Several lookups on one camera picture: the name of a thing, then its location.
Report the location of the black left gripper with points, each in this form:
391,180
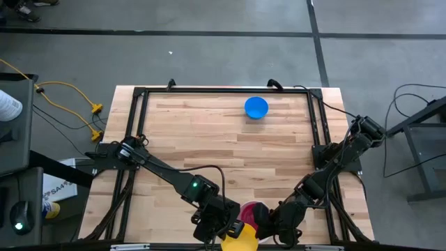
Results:
212,219

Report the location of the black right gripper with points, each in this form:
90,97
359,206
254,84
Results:
287,219

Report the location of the pink plastic bowl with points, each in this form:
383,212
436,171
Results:
248,212

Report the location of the blue plastic bowl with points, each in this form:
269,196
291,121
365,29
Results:
256,107

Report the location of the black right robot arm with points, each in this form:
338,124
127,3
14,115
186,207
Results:
331,167

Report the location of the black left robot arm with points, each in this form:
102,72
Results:
167,172

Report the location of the black metal stand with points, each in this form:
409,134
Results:
418,139

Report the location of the white printed cardboard box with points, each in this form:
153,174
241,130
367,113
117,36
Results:
59,188

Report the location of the person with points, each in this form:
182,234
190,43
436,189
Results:
51,210
26,12

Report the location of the black computer mouse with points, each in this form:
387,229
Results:
21,216

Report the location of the dark grey desk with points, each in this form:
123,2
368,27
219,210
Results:
21,184

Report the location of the dark grey cabinet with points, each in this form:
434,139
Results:
17,139

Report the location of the white labelled bottle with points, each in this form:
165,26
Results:
8,106

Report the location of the silver frame bracket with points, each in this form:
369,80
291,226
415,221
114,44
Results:
129,247
324,248

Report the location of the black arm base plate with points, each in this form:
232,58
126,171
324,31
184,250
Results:
353,168
104,164

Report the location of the black aluminium table frame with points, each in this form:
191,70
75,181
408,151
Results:
226,90

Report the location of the black frame clamp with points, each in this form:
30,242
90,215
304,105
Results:
275,84
170,84

